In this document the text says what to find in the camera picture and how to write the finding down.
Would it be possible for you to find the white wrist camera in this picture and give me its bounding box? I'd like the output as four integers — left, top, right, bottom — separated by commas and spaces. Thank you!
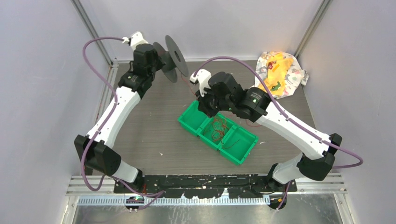
189, 69, 211, 97
122, 30, 149, 50

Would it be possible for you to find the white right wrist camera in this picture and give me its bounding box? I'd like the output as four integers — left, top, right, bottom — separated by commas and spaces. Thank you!
189, 69, 211, 97

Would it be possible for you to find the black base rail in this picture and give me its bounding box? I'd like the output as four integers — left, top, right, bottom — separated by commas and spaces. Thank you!
113, 174, 297, 199

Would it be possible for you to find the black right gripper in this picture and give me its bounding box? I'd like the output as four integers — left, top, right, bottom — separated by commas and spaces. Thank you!
196, 83, 233, 118

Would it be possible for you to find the black cable spool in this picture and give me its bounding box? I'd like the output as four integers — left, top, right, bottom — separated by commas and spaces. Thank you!
153, 35, 189, 83

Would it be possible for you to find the green plastic bin left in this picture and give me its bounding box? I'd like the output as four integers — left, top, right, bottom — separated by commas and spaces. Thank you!
177, 100, 209, 137

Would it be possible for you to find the green plastic bin right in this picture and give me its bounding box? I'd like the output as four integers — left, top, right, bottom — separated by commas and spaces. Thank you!
219, 125, 258, 166

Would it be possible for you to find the green plastic bin middle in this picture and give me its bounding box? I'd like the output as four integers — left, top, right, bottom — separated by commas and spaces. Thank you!
198, 113, 236, 151

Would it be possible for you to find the crumpled yellow patterned cloth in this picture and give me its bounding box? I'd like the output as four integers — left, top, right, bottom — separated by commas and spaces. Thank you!
255, 51, 309, 99

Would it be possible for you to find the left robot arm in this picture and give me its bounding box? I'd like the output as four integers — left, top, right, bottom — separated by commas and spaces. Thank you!
74, 43, 164, 193

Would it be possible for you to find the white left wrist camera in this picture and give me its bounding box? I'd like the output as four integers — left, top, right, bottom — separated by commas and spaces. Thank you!
122, 30, 149, 50

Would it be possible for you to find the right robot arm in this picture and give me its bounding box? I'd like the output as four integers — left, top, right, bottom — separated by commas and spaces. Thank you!
189, 70, 341, 192

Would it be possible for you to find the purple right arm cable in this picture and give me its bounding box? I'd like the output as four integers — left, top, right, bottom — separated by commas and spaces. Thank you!
193, 56, 364, 212

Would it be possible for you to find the red thin cable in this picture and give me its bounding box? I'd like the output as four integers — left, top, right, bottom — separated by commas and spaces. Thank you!
180, 74, 262, 149

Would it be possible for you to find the slotted aluminium cable duct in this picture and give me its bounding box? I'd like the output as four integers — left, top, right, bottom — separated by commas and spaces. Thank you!
77, 195, 270, 206

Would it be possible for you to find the green plastic bin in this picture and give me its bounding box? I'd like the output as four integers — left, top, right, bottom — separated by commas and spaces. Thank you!
177, 100, 209, 137
198, 113, 236, 151
219, 125, 258, 166

